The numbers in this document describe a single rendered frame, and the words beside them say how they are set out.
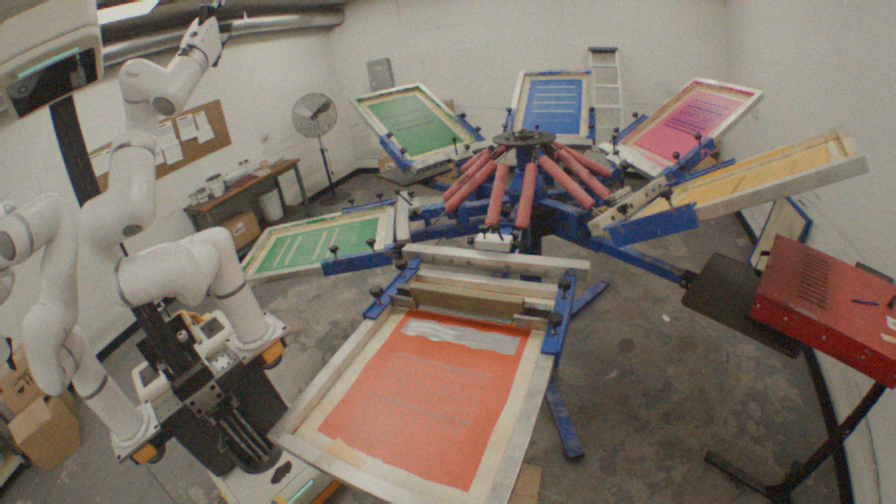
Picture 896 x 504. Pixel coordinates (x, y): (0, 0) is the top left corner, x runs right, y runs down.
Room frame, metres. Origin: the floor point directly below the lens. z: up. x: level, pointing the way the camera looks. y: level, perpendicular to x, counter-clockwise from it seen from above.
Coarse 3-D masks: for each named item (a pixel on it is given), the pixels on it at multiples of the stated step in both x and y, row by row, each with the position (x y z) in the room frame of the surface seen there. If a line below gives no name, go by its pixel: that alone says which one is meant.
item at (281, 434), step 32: (480, 288) 0.98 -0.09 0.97; (512, 288) 0.92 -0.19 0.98; (544, 288) 0.88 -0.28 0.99; (384, 320) 0.90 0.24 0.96; (352, 352) 0.74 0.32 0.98; (320, 384) 0.62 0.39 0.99; (544, 384) 0.52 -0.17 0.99; (288, 416) 0.51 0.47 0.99; (288, 448) 0.42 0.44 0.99; (512, 448) 0.37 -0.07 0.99; (352, 480) 0.33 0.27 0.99; (512, 480) 0.29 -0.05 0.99
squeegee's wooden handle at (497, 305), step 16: (416, 288) 0.91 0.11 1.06; (432, 288) 0.89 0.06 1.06; (448, 288) 0.87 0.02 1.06; (432, 304) 0.88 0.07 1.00; (448, 304) 0.86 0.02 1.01; (464, 304) 0.83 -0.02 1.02; (480, 304) 0.81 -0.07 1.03; (496, 304) 0.78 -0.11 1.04; (512, 304) 0.76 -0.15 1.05; (512, 320) 0.76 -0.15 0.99
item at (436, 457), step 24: (528, 336) 0.72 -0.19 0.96; (456, 360) 0.68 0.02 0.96; (480, 360) 0.67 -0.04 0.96; (504, 360) 0.65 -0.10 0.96; (504, 384) 0.57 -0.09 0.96; (480, 408) 0.51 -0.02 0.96; (408, 432) 0.47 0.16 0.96; (432, 432) 0.46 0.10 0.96; (480, 432) 0.44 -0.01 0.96; (408, 456) 0.40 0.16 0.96; (432, 456) 0.40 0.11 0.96; (456, 456) 0.39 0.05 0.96; (480, 456) 0.38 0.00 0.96; (432, 480) 0.33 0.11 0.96; (456, 480) 0.33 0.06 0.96
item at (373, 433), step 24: (408, 312) 0.92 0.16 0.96; (432, 312) 0.90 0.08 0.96; (408, 336) 0.81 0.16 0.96; (384, 360) 0.72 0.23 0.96; (360, 384) 0.64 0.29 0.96; (336, 408) 0.56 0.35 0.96; (360, 408) 0.55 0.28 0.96; (336, 432) 0.48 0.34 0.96; (360, 432) 0.48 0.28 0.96; (384, 432) 0.47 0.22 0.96; (384, 456) 0.41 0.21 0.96
